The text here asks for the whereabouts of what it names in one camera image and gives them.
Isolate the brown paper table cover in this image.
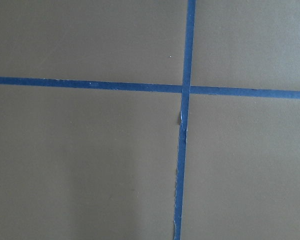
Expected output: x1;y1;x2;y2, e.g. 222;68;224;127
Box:
0;0;300;240

